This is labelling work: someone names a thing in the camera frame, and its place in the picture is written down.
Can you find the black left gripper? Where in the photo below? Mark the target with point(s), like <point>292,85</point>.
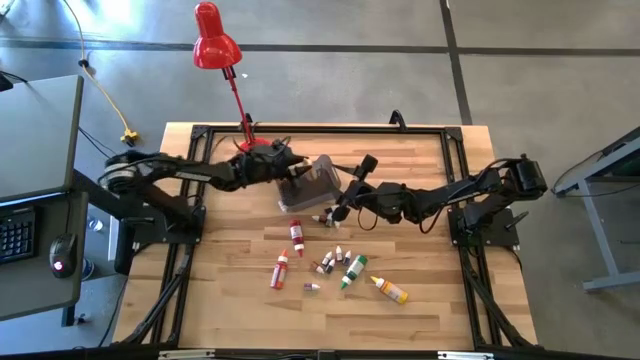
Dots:
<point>265,167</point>

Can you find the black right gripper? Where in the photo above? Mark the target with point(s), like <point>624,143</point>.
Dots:
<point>370,200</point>

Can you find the grey translucent plastic bin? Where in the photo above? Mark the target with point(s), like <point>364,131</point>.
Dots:
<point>312,192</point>

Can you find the small dark food coloring bottle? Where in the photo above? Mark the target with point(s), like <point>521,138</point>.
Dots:
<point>347,258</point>
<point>320,219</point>
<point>330,267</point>
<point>326,259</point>

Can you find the small pink food coloring bottle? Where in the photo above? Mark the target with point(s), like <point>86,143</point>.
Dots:
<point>338,254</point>

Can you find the large red food coloring bottle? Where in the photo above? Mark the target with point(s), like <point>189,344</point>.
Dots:
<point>297,235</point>

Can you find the large green food coloring bottle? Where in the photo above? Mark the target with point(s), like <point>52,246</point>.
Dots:
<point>355,267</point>

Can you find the small red food coloring bottle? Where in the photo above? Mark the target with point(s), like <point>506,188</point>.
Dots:
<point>318,268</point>

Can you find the small purple food coloring bottle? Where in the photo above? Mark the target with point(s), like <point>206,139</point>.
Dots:
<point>311,286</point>

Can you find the large orange food coloring bottle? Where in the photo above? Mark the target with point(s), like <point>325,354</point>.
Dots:
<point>279,274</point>

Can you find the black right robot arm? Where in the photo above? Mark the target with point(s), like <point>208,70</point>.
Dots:
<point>435,200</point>

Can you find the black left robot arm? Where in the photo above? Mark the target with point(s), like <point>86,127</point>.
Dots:
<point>200,175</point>

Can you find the red desk lamp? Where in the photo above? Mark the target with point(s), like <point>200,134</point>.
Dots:
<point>215,45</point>

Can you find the black clamp lever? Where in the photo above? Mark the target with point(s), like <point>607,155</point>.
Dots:
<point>517,220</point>

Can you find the grey metal table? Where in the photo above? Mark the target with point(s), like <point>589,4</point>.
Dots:
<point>595,235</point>

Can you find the black computer mouse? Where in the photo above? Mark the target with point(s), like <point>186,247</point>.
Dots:
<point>62,252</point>

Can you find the black keyboard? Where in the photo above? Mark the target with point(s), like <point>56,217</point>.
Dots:
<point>17,235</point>

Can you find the dark grey desk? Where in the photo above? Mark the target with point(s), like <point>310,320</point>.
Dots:
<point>35,295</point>

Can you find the black aluminium table frame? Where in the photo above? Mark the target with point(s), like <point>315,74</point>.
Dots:
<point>325,129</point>

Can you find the silver frame bracket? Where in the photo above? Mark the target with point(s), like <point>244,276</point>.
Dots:
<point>465,355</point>
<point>186,354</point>

